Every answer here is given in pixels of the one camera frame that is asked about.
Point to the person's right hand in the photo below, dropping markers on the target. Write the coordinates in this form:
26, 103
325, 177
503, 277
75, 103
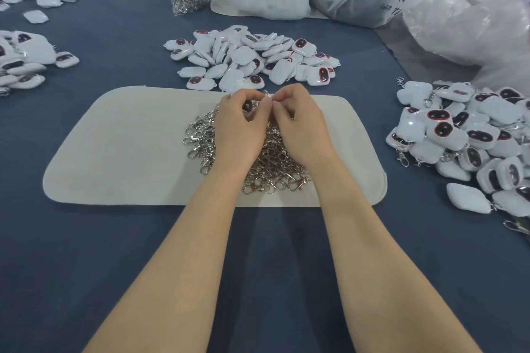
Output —
305, 125

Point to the person's left hand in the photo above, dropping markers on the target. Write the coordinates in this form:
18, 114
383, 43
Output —
238, 133

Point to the white fob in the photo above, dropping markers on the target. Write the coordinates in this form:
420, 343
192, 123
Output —
249, 103

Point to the person's right forearm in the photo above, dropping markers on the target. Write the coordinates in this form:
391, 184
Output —
381, 266

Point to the person's left forearm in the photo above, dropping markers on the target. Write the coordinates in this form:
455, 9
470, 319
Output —
178, 266

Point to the cream felt work mat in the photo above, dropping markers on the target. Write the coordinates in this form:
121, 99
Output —
116, 146

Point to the crumpled clear plastic bag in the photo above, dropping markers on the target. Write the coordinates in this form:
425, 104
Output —
472, 27

